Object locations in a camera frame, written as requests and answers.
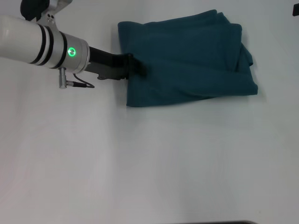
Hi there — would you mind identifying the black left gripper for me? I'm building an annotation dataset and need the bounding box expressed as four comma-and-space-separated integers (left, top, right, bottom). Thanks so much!
85, 46, 148, 81

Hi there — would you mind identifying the teal blue printed t-shirt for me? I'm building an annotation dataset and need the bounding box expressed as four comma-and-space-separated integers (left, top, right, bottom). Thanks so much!
117, 9, 259, 108

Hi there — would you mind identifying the silver camera mount bracket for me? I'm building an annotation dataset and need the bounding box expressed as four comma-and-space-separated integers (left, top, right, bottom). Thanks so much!
35, 0, 72, 27

